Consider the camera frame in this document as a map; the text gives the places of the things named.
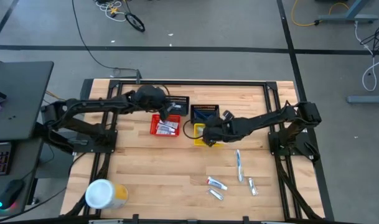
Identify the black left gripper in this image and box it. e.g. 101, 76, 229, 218
134, 85, 171, 121

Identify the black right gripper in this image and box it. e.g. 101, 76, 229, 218
203, 121, 238, 147

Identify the white toothpaste tube blue print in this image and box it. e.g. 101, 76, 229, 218
157, 123, 177, 132

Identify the yellow slotted plastic basket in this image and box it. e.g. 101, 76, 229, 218
193, 123, 224, 147

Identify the red slotted plastic basket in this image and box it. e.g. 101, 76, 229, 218
149, 113, 181, 137

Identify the black slotted plastic basket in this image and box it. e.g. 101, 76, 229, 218
190, 104, 221, 124
166, 95, 190, 117

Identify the white toothpaste tube red print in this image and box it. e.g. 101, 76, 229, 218
206, 175, 228, 191

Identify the small tube far right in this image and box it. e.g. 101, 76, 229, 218
247, 177, 259, 197

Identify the black corner box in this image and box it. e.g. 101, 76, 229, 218
79, 78, 94, 105

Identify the yellow canister with white lid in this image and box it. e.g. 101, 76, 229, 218
85, 179, 129, 210

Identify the black desk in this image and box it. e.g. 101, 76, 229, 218
0, 61, 55, 141

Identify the black keyboard shelf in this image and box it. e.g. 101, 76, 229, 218
0, 138, 44, 217

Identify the grey-blue desk foot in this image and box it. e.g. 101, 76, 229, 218
347, 93, 379, 104
315, 0, 379, 24

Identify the black computer mouse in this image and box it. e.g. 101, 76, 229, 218
0, 179, 24, 210

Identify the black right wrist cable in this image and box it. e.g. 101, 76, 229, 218
182, 119, 205, 140

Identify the black metal table frame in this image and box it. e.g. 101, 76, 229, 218
64, 79, 325, 224

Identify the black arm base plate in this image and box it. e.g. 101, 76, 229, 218
73, 129, 118, 154
268, 130, 317, 156

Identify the long black floor cable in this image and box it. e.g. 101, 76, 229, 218
71, 0, 140, 78

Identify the yellow wire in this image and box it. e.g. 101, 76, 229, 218
45, 90, 65, 102

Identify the white cable bundle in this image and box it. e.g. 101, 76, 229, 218
95, 0, 128, 22

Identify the yellow floor cable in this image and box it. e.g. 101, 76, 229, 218
291, 0, 350, 27

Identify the white floor cable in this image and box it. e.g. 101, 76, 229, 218
353, 21, 379, 92

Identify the black cable bundle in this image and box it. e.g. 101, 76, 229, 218
360, 18, 379, 57

